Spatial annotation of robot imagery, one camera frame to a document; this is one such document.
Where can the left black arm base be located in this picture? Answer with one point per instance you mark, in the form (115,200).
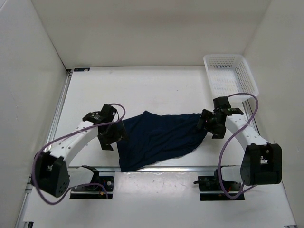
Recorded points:
(100,187)

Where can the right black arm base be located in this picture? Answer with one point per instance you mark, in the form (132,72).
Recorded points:
(210,188)

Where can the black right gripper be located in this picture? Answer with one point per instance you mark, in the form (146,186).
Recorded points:
(206,115)

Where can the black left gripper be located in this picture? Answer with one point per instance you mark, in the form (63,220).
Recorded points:
(119,135)

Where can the white perforated plastic basket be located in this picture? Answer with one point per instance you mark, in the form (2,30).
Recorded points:
(230,74)

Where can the navy blue shorts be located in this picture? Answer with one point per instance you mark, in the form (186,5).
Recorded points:
(154,138)

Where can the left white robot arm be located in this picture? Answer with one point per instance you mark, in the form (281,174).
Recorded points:
(50,171)

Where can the aluminium front rail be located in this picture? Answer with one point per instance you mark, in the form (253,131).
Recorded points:
(160,169)

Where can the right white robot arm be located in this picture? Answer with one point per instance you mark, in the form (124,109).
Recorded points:
(262,161)

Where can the aluminium left side rail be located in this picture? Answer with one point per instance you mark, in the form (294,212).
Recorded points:
(51,135)

